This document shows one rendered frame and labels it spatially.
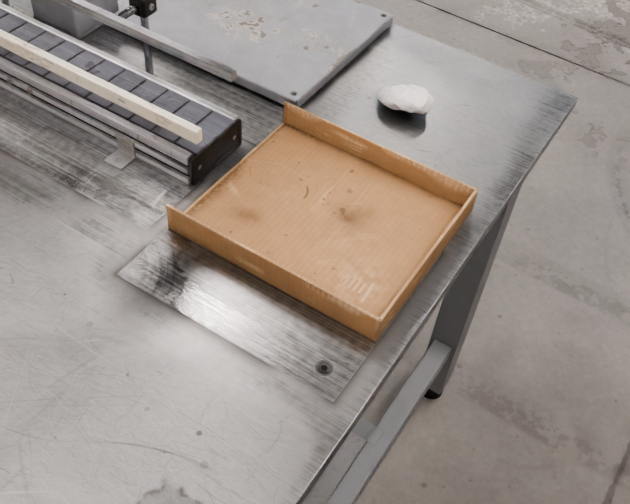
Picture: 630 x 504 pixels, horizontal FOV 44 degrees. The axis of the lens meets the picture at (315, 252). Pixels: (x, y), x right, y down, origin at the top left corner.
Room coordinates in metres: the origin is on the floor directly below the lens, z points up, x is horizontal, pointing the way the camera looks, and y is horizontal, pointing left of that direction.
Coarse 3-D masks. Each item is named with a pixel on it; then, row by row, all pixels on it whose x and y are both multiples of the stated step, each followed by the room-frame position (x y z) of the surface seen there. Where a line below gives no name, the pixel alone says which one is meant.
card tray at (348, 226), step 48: (288, 144) 0.84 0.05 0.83; (336, 144) 0.84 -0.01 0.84; (240, 192) 0.73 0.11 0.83; (288, 192) 0.74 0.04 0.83; (336, 192) 0.75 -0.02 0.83; (384, 192) 0.76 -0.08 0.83; (432, 192) 0.77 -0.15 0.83; (192, 240) 0.64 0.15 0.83; (240, 240) 0.65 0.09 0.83; (288, 240) 0.66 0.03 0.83; (336, 240) 0.67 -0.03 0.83; (384, 240) 0.67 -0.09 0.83; (432, 240) 0.68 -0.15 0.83; (288, 288) 0.58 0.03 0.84; (336, 288) 0.59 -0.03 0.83; (384, 288) 0.60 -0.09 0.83
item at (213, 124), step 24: (0, 24) 0.98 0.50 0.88; (24, 24) 0.99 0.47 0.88; (0, 48) 0.93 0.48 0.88; (48, 48) 0.94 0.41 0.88; (72, 48) 0.94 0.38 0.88; (48, 72) 0.88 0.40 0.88; (96, 72) 0.89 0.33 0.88; (120, 72) 0.90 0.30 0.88; (96, 96) 0.84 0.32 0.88; (144, 96) 0.85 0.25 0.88; (168, 96) 0.86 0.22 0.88; (144, 120) 0.80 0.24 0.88; (192, 120) 0.81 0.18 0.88; (216, 120) 0.82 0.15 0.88; (192, 144) 0.76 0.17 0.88
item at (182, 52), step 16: (64, 0) 0.94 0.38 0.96; (80, 0) 0.94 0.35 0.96; (96, 16) 0.92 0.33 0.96; (112, 16) 0.91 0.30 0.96; (128, 32) 0.89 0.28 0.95; (144, 32) 0.88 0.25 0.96; (160, 48) 0.86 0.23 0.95; (176, 48) 0.85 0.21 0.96; (192, 64) 0.84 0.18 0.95; (208, 64) 0.83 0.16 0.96; (224, 64) 0.83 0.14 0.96
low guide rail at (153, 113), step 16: (0, 32) 0.91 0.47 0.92; (16, 48) 0.89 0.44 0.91; (32, 48) 0.88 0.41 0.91; (48, 64) 0.86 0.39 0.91; (64, 64) 0.86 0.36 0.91; (80, 80) 0.84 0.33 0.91; (96, 80) 0.83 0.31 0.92; (112, 96) 0.81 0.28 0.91; (128, 96) 0.80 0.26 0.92; (144, 112) 0.79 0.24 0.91; (160, 112) 0.78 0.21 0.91; (176, 128) 0.76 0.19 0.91; (192, 128) 0.75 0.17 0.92
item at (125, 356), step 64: (128, 0) 1.17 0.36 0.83; (384, 64) 1.06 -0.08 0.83; (448, 64) 1.08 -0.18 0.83; (0, 128) 0.81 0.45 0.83; (64, 128) 0.83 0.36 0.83; (256, 128) 0.87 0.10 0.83; (384, 128) 0.90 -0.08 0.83; (448, 128) 0.92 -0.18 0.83; (512, 128) 0.93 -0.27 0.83; (0, 192) 0.69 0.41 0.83; (64, 192) 0.70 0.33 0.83; (128, 192) 0.71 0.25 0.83; (192, 192) 0.73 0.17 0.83; (512, 192) 0.80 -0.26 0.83; (0, 256) 0.58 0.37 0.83; (64, 256) 0.60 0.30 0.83; (128, 256) 0.61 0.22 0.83; (192, 256) 0.62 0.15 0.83; (448, 256) 0.66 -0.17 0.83; (0, 320) 0.49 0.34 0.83; (64, 320) 0.50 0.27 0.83; (128, 320) 0.51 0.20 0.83; (192, 320) 0.52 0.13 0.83; (256, 320) 0.53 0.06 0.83; (320, 320) 0.54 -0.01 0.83; (0, 384) 0.41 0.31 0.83; (64, 384) 0.42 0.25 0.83; (128, 384) 0.43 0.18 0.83; (192, 384) 0.44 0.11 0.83; (256, 384) 0.45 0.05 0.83; (320, 384) 0.46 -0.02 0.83; (0, 448) 0.34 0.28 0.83; (64, 448) 0.35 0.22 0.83; (128, 448) 0.36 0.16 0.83; (192, 448) 0.37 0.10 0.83; (256, 448) 0.37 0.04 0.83; (320, 448) 0.38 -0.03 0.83
